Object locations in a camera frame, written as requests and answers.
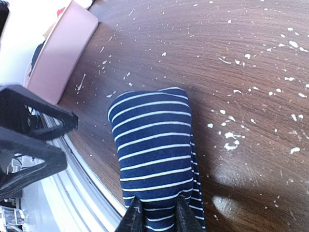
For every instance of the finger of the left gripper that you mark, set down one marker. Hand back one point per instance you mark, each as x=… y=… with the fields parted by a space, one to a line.
x=25 y=160
x=21 y=111

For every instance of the pink plastic organizer box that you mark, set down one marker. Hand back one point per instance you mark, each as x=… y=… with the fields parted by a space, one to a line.
x=48 y=76

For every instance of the red white-trimmed underwear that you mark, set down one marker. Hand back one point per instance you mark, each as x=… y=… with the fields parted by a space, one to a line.
x=60 y=11

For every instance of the striped navy underwear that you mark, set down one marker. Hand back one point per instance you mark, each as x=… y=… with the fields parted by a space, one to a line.
x=152 y=131

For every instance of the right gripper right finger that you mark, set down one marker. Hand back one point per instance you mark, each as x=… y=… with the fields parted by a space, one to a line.
x=185 y=219

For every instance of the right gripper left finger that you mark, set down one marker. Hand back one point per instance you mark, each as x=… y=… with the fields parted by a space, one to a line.
x=133 y=220

